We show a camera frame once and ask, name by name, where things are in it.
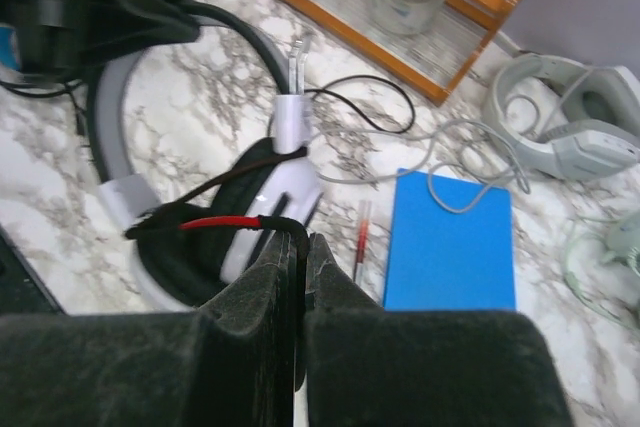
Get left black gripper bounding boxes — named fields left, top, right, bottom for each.
left=0, top=0, right=201, bottom=83

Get red pen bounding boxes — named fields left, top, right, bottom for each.
left=352, top=200, right=372, bottom=285

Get mint green headphones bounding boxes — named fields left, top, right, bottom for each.
left=561, top=210, right=639, bottom=336

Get grey white headphones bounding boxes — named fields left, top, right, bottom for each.
left=482, top=53, right=639, bottom=181

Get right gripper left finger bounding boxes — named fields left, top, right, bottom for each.
left=1, top=235, right=296, bottom=426

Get blue notebook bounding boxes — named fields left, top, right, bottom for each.
left=383, top=172, right=516, bottom=311

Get black white headphones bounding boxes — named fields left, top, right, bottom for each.
left=85, top=1, right=416, bottom=313

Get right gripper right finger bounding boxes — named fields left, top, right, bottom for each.
left=304, top=234, right=573, bottom=426

